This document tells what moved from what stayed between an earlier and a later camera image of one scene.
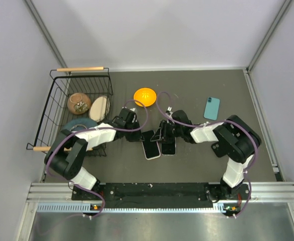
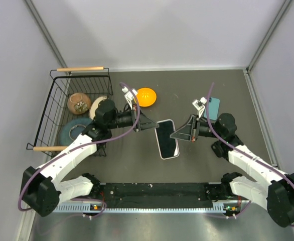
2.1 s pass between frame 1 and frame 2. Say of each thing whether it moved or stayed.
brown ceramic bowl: stayed
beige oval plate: stayed
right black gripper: moved
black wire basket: stayed
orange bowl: stayed
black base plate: stayed
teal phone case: stayed
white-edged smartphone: moved
